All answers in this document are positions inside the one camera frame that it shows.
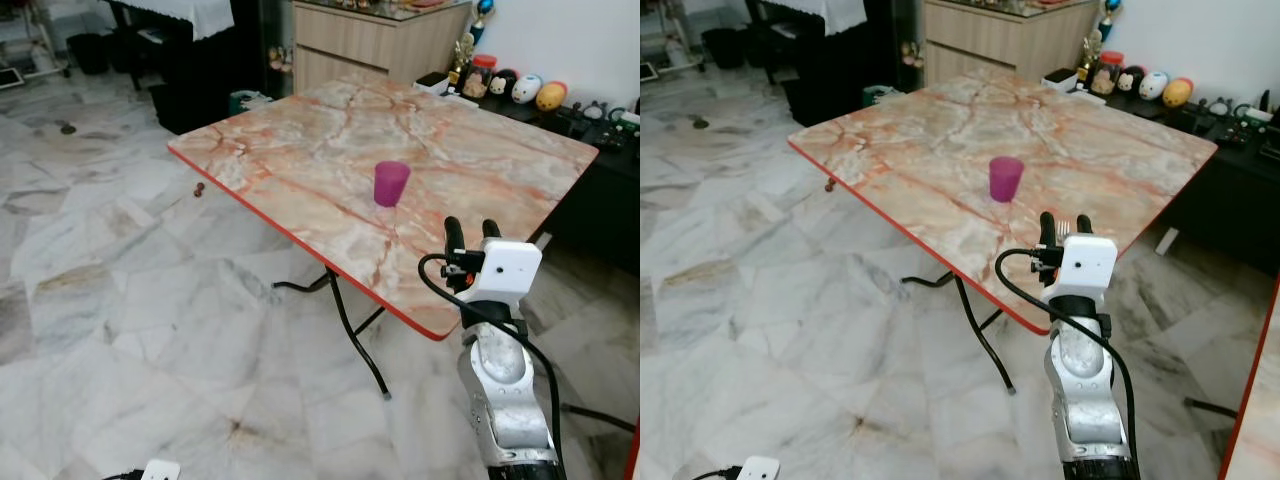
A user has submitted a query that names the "black waste bin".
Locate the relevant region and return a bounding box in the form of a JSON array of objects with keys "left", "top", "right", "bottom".
[
  {"left": 67, "top": 32, "right": 112, "bottom": 77},
  {"left": 701, "top": 27, "right": 747, "bottom": 71}
]

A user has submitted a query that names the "black furniture with white cloth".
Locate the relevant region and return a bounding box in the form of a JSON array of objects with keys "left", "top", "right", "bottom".
[
  {"left": 104, "top": 0, "right": 293, "bottom": 137},
  {"left": 744, "top": 0, "right": 927, "bottom": 128}
]

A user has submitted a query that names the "red lidded glass jar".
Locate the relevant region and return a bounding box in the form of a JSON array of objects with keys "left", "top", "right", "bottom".
[
  {"left": 467, "top": 55, "right": 498, "bottom": 99},
  {"left": 1093, "top": 51, "right": 1125, "bottom": 95}
]

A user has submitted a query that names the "purple plastic cup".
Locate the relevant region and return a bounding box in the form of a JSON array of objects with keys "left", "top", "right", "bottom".
[
  {"left": 373, "top": 161, "right": 412, "bottom": 208},
  {"left": 989, "top": 156, "right": 1025, "bottom": 204}
]

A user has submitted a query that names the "gold trophy figure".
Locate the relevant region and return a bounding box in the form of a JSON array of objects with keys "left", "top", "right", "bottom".
[
  {"left": 1077, "top": 28, "right": 1104, "bottom": 83},
  {"left": 449, "top": 30, "right": 476, "bottom": 87}
]

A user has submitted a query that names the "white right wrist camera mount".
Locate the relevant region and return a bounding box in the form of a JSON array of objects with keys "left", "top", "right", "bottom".
[
  {"left": 462, "top": 240, "right": 543, "bottom": 305},
  {"left": 1046, "top": 236, "right": 1117, "bottom": 300}
]

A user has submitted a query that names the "light wooden cabinet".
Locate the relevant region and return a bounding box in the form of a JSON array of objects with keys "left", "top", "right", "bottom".
[
  {"left": 922, "top": 0, "right": 1102, "bottom": 87},
  {"left": 292, "top": 0, "right": 474, "bottom": 97}
]

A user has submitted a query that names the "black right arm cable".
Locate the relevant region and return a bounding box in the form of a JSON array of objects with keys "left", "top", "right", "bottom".
[
  {"left": 417, "top": 252, "right": 562, "bottom": 473},
  {"left": 995, "top": 248, "right": 1138, "bottom": 471}
]

